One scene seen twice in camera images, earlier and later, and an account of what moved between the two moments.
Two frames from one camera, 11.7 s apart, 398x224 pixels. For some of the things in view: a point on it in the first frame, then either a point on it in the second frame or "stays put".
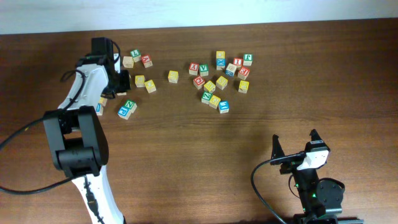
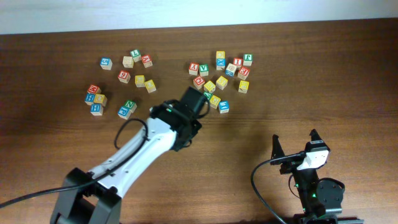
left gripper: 126,85 -> 198,125
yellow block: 244,86 stays put
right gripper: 278,151 stays put
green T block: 136,55 stays put
